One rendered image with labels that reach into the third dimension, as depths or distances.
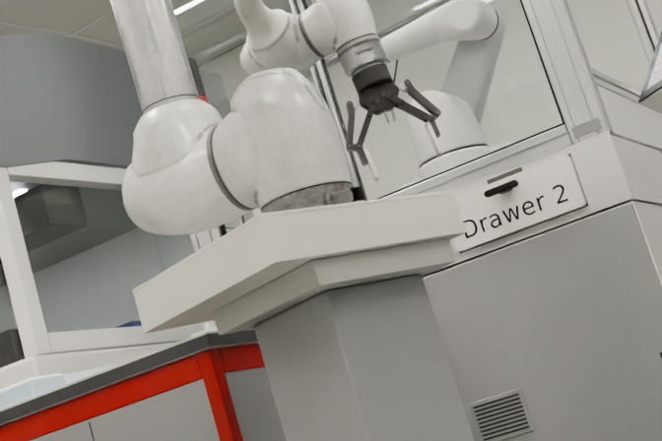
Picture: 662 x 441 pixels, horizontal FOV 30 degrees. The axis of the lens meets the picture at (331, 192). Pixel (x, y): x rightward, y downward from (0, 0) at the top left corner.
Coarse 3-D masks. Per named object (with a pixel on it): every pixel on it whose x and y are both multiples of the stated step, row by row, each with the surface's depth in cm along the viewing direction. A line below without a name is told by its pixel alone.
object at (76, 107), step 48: (0, 48) 310; (48, 48) 328; (96, 48) 347; (0, 96) 304; (48, 96) 320; (96, 96) 339; (0, 144) 297; (48, 144) 313; (96, 144) 331; (0, 192) 292; (0, 240) 290; (48, 336) 288; (96, 336) 303; (144, 336) 319; (0, 384) 285
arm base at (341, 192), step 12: (300, 192) 191; (312, 192) 191; (324, 192) 191; (336, 192) 190; (348, 192) 188; (360, 192) 189; (276, 204) 192; (288, 204) 191; (300, 204) 190; (312, 204) 190; (324, 204) 190; (336, 204) 190
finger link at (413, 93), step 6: (408, 84) 246; (408, 90) 246; (414, 90) 246; (414, 96) 246; (420, 96) 246; (420, 102) 247; (426, 102) 245; (426, 108) 247; (432, 108) 245; (438, 114) 245
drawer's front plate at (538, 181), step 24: (552, 168) 249; (480, 192) 256; (528, 192) 252; (552, 192) 249; (576, 192) 247; (480, 216) 256; (528, 216) 251; (552, 216) 249; (456, 240) 258; (480, 240) 256
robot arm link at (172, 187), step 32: (128, 0) 210; (160, 0) 211; (128, 32) 210; (160, 32) 209; (160, 64) 208; (160, 96) 207; (192, 96) 209; (160, 128) 203; (192, 128) 202; (160, 160) 202; (192, 160) 200; (128, 192) 207; (160, 192) 202; (192, 192) 200; (224, 192) 199; (160, 224) 206; (192, 224) 204
